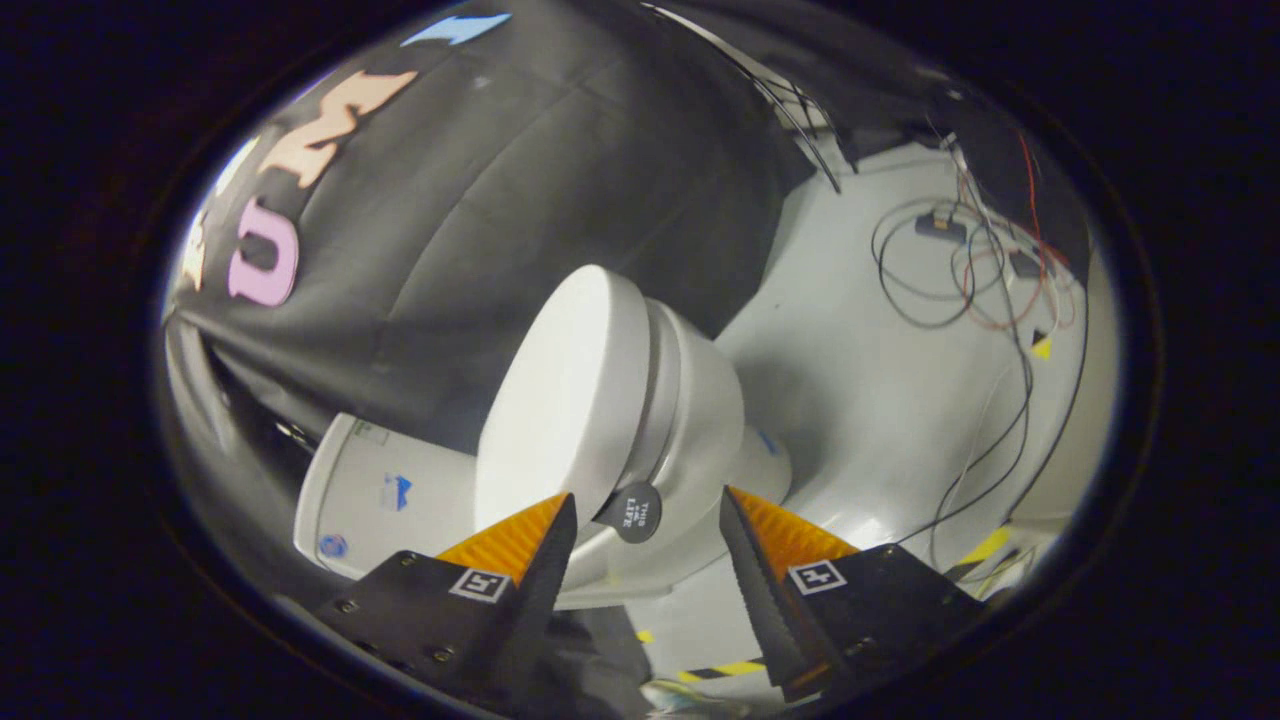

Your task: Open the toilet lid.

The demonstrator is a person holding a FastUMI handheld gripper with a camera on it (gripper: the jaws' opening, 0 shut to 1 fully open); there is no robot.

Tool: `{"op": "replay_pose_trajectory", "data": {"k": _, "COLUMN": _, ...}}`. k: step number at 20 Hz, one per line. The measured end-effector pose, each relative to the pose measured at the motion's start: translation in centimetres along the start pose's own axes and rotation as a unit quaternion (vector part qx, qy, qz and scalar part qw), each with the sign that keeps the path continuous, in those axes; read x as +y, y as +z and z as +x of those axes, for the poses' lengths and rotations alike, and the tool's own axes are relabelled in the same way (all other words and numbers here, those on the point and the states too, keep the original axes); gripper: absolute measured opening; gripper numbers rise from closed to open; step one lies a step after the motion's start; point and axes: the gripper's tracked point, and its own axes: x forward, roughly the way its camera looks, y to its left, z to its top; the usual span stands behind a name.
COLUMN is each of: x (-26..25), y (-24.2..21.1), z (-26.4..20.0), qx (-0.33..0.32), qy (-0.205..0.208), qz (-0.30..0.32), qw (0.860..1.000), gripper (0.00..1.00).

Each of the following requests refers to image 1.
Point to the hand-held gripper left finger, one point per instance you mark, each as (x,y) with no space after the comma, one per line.
(540,610)

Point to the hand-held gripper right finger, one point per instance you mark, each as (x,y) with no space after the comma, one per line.
(765,600)

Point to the white toilet lid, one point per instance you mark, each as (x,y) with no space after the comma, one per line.
(560,400)

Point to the white toilet seat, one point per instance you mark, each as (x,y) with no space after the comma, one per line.
(660,400)

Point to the yellow black floor tape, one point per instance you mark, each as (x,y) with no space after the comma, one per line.
(985,548)
(735,668)

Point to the dark cloth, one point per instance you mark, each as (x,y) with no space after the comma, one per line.
(600,660)

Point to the small black adapter box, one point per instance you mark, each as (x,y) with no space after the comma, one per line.
(940,228)

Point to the black backdrop cloth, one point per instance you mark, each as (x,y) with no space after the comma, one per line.
(500,200)

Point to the black tripod stand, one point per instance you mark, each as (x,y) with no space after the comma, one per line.
(826,170)

